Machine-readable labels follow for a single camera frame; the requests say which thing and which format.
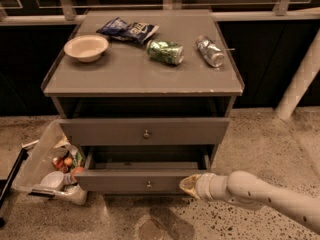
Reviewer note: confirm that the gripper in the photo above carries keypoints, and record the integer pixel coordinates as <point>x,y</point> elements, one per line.
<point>202,185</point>

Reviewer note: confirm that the grey drawer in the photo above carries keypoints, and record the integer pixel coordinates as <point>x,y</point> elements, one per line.
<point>141,170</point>
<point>145,131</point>

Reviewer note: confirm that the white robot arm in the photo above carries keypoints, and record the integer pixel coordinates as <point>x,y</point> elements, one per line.
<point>246,190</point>

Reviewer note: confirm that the grey drawer cabinet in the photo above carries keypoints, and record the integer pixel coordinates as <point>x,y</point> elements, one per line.
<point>126,83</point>

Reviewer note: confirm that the red apple in bin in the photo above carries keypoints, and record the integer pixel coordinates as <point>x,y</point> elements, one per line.
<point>76,170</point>

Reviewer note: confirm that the silver soda can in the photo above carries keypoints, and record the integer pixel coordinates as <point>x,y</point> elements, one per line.
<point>210,52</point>

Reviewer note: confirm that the white diagonal pole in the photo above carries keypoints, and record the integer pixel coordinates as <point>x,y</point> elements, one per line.
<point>300,82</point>

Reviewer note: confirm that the green soda can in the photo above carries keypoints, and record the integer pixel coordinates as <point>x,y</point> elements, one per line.
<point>165,51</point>

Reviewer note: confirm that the clear plastic bin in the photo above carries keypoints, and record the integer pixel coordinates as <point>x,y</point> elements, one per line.
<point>52,152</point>

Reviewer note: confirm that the blue chip bag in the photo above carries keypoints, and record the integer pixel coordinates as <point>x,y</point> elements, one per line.
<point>120,30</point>

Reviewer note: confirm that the black bin lid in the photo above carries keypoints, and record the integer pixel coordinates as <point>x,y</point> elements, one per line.
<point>5,184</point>

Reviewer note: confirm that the metal window railing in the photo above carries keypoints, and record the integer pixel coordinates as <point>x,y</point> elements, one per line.
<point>56,12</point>

